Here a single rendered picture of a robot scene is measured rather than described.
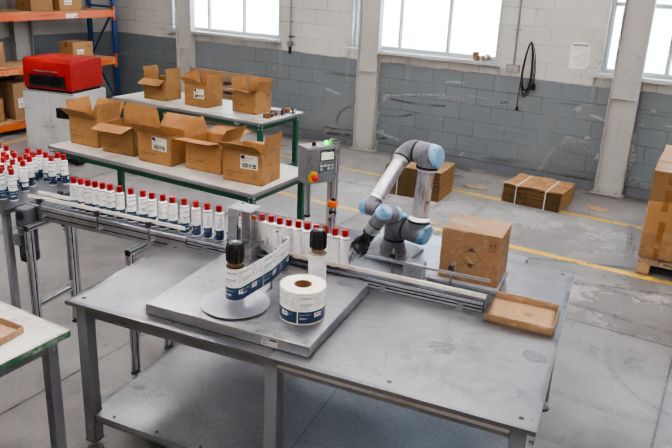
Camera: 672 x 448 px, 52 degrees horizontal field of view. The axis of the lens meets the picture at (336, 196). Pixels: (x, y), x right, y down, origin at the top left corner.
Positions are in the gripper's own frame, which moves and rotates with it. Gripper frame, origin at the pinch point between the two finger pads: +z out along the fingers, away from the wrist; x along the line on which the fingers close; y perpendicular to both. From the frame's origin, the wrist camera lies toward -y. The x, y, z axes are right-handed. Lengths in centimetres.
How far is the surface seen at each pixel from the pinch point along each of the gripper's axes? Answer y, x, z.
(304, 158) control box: 0, -48, -28
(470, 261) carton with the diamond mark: -19, 47, -31
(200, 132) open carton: -155, -174, 89
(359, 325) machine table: 44, 25, -2
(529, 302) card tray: -12, 80, -36
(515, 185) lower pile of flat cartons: -429, 53, 53
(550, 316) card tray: -5, 90, -40
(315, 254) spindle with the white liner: 31.9, -11.2, -8.6
